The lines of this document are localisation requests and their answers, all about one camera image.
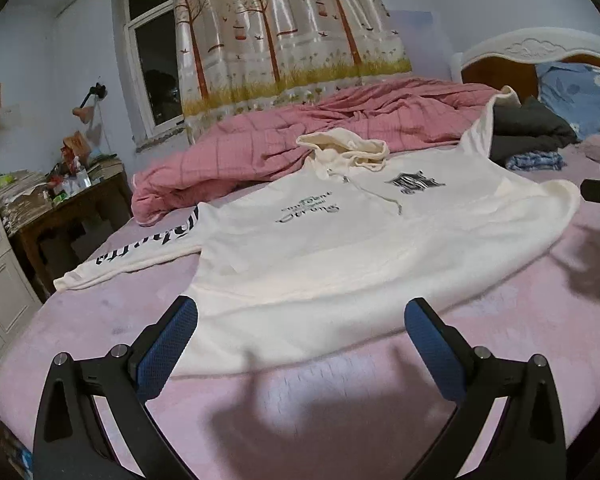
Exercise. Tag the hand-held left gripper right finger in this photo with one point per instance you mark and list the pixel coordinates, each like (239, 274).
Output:
(430, 355)

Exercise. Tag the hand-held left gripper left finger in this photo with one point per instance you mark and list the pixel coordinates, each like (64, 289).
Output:
(167, 350)

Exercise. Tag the cream printed hoodie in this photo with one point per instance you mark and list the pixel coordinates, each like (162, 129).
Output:
(330, 260)

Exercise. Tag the dark grey clothes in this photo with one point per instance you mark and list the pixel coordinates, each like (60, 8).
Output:
(530, 125)

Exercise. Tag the blue patterned cloth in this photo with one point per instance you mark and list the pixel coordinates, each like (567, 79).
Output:
(535, 161)

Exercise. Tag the blue patterned pillow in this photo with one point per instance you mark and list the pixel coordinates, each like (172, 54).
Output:
(580, 95)

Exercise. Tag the white carved headboard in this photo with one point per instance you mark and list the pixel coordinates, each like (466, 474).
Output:
(530, 45)

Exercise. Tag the dark wooden table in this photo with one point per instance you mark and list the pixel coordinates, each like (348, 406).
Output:
(70, 210)

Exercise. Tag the white panelled cabinet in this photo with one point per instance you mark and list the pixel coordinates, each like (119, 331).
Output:
(0, 285)

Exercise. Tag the colourful packets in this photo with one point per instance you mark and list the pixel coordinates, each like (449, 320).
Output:
(5, 440)

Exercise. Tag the stack of books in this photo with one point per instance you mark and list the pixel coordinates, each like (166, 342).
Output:
(105, 167)

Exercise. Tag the clear bottle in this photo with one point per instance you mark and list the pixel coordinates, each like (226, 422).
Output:
(83, 176)

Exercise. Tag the stack of papers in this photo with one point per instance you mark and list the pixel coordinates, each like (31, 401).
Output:
(20, 195)

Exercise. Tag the pink checked quilt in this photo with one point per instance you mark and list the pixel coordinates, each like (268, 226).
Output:
(260, 145)

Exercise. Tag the orange snack bag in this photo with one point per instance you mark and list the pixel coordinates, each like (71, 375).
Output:
(75, 144)

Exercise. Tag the pink shade desk lamp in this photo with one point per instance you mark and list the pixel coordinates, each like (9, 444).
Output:
(82, 112)

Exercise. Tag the white framed window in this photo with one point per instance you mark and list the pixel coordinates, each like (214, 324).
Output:
(150, 60)

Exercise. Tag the tree print curtain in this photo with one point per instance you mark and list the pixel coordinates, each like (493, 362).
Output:
(280, 35)

